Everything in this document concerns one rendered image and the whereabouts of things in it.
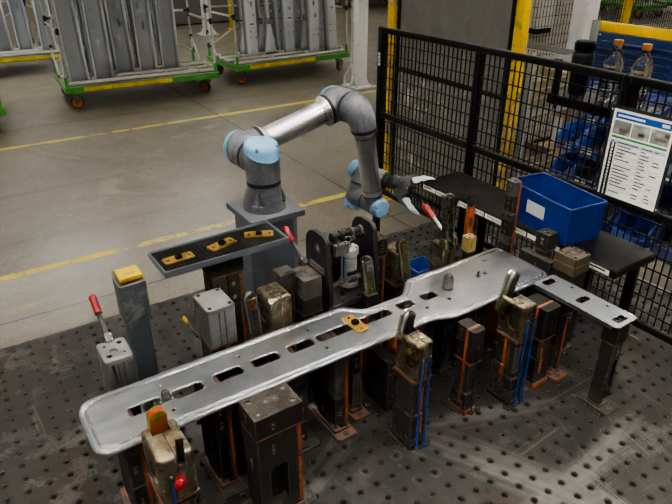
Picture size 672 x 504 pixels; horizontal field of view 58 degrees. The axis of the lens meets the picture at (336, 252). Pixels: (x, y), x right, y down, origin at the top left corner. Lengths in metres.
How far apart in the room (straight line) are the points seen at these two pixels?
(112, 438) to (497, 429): 1.03
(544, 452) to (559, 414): 0.17
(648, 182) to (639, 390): 0.65
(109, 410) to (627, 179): 1.68
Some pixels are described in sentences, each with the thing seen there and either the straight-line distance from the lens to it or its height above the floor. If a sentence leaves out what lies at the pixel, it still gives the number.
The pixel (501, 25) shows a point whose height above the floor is 1.45.
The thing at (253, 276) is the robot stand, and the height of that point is 0.88.
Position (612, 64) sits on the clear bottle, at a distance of 2.27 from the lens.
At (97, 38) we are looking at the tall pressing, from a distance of 8.32.
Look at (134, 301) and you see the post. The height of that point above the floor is 1.09.
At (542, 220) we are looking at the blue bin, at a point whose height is 1.08.
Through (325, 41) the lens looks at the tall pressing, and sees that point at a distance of 9.78.
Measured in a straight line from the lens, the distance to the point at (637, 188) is 2.19.
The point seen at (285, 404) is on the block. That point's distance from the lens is 1.38.
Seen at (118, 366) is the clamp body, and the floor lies 1.04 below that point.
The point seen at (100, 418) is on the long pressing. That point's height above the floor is 1.00.
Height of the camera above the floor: 1.95
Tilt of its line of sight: 28 degrees down
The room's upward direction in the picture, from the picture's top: straight up
